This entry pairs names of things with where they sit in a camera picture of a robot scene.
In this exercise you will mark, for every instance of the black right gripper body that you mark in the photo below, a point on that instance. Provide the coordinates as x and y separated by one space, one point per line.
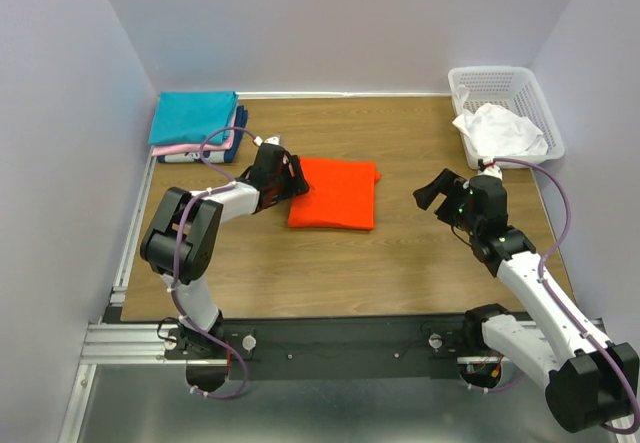
460 215

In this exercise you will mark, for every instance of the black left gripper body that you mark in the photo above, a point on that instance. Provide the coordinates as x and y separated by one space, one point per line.
284 185

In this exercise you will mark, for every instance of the orange t shirt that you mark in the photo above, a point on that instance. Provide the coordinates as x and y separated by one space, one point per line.
341 195

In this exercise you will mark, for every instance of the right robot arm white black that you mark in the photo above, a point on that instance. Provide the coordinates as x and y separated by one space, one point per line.
588 380

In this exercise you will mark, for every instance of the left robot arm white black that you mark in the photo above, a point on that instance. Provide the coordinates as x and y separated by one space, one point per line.
180 240

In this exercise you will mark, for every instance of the navy blue folded t shirt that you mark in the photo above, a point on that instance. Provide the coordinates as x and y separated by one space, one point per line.
215 154

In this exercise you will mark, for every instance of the white crumpled t shirt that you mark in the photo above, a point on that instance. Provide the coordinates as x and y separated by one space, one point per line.
491 130

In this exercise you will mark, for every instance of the teal folded t shirt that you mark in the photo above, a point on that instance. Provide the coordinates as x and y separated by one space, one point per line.
189 117

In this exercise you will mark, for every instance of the white plastic laundry basket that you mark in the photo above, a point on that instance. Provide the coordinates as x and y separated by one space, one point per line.
514 88

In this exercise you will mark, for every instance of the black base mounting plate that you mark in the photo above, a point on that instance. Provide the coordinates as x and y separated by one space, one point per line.
337 348

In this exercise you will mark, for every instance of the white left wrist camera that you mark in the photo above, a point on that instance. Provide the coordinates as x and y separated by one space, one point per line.
273 140

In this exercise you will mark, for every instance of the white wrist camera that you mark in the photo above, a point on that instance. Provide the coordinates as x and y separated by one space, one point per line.
489 167
273 140

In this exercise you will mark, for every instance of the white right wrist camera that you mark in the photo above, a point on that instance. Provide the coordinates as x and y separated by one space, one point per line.
489 167

